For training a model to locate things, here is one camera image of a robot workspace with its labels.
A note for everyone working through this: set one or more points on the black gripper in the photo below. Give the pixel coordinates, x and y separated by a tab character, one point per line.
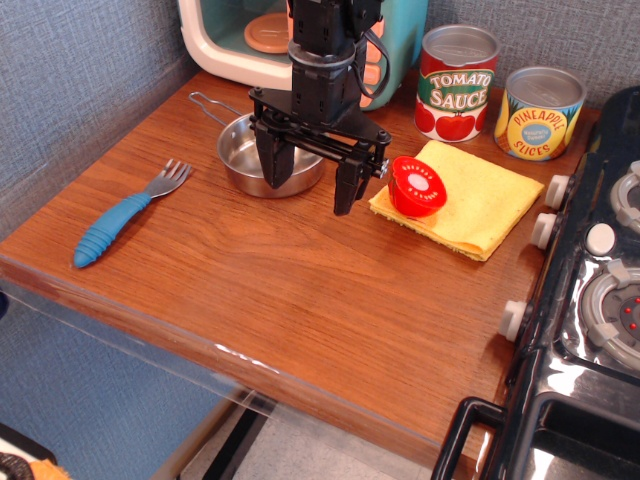
321	114

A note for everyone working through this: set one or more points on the blue handled fork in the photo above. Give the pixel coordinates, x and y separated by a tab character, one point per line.
104	231

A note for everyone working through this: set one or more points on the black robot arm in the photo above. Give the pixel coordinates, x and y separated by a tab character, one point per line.
327	34

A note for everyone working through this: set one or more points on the yellow cloth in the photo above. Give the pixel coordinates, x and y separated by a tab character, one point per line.
484	202

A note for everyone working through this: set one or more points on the small steel pan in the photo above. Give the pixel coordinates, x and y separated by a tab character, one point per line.
250	166

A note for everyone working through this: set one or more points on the red toy tomato half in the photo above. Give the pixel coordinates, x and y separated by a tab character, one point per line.
415	189

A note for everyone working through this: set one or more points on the toy microwave oven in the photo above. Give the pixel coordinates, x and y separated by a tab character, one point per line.
246	42

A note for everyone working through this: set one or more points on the tomato sauce can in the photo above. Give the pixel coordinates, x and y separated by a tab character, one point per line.
456	76

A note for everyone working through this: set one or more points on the pineapple slices can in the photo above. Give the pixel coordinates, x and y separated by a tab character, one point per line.
539	112

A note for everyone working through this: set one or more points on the grey stove knob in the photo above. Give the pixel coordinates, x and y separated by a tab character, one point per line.
542	230
556	191
512	318

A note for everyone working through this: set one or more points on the black toy stove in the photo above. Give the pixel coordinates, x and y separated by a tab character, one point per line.
572	406

